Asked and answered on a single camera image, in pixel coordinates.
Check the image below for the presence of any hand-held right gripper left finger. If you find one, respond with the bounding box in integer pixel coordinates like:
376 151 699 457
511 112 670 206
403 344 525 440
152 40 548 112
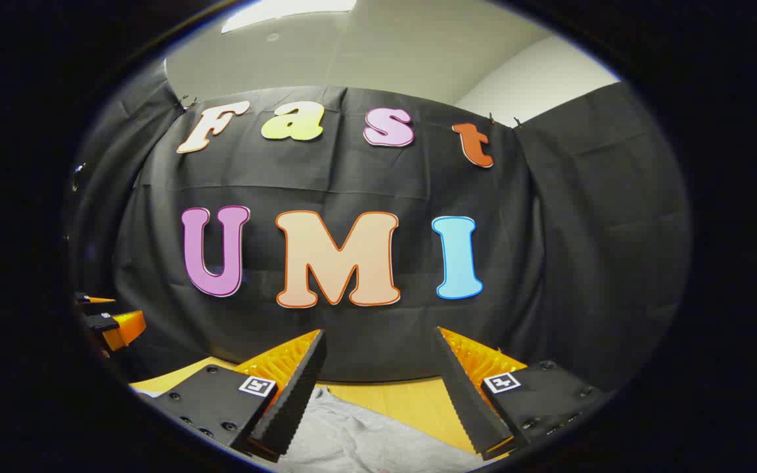
147 328 328 464

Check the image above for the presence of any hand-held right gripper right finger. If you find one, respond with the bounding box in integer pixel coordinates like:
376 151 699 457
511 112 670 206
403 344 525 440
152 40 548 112
432 326 610 461

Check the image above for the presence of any grey zip-neck sweatshirt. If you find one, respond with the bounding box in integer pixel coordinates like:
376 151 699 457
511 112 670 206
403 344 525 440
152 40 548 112
135 384 504 473

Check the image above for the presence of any black backdrop cloth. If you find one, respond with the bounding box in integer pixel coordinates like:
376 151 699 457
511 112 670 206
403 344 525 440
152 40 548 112
66 59 691 395

